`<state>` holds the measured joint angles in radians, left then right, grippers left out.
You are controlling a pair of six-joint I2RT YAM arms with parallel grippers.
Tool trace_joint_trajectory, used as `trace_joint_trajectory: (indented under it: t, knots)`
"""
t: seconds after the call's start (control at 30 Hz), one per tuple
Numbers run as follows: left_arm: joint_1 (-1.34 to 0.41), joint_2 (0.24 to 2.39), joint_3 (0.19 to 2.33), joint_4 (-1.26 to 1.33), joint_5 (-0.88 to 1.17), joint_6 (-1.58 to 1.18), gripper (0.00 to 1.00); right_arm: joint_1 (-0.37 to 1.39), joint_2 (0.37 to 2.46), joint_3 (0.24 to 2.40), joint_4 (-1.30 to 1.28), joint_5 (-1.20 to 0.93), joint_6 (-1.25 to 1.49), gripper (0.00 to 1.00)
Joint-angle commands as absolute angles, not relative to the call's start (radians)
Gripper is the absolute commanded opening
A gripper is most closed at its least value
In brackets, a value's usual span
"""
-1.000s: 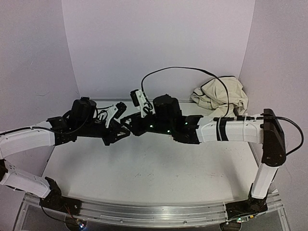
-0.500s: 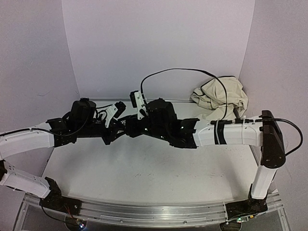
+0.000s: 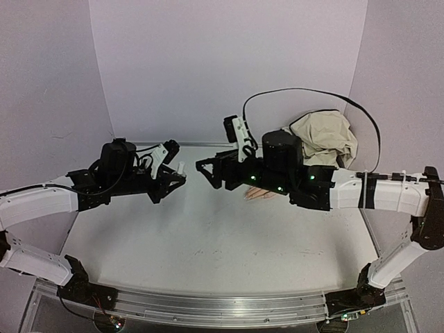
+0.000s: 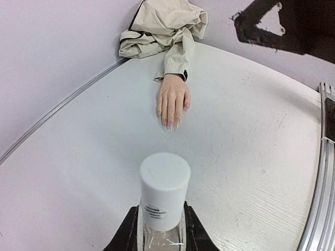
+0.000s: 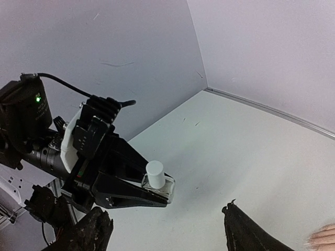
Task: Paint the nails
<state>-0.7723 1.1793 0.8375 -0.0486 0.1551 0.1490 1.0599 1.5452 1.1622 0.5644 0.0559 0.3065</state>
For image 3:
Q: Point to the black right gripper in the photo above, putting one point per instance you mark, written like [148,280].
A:
[226,170]

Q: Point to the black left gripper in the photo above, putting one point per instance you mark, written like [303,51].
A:
[162,189]

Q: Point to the white nail polish brush cap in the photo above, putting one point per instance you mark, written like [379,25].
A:
[180,167]

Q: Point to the clear nail polish bottle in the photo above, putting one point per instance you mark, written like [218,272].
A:
[181,172]

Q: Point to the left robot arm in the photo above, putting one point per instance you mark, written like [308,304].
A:
[36,202]

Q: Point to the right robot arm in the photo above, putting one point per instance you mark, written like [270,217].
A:
[419,195]

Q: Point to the mannequin hand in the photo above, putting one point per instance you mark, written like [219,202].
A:
[256,193]

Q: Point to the beige jacket cloth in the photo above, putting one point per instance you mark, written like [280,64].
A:
[326,137]

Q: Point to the small circuit board left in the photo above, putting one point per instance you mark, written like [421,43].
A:
[110,323]

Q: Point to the small circuit board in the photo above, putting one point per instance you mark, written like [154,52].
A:
[346,317]
[110,323]

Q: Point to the small circuit board right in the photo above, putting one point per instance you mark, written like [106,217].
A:
[346,317]

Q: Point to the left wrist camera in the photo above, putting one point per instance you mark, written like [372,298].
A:
[162,154]

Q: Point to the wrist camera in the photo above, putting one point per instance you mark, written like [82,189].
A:
[238,134]
[162,154]

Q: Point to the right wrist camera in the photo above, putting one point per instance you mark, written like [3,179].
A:
[238,134]

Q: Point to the aluminium table edge rail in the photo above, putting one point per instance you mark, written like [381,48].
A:
[203,144]

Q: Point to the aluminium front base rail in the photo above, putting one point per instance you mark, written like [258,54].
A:
[272,310]

